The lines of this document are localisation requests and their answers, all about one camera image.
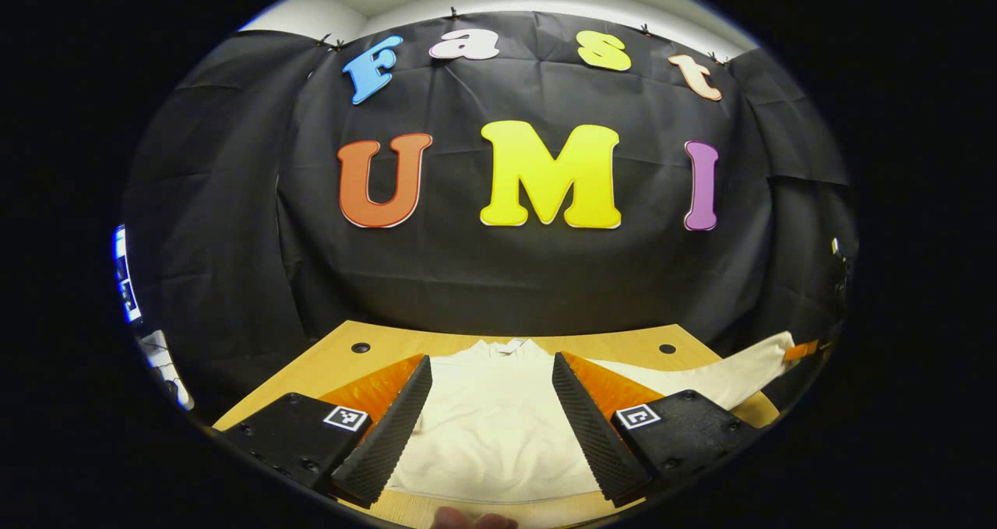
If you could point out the black backdrop cloth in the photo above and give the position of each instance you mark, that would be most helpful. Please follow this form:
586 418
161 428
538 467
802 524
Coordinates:
506 280

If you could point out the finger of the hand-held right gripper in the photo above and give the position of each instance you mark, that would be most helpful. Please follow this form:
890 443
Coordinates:
801 350

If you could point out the computer monitor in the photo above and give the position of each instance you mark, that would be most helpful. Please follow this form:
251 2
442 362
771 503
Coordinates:
125 280

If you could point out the white side desk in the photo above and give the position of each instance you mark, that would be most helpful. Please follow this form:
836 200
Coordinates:
160 357

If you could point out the cream sweater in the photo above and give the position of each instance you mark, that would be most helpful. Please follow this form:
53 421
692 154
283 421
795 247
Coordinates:
491 428

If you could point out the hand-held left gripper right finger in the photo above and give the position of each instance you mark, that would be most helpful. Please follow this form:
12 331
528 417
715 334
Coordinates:
592 435

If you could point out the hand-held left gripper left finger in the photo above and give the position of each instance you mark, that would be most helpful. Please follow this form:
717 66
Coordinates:
393 435

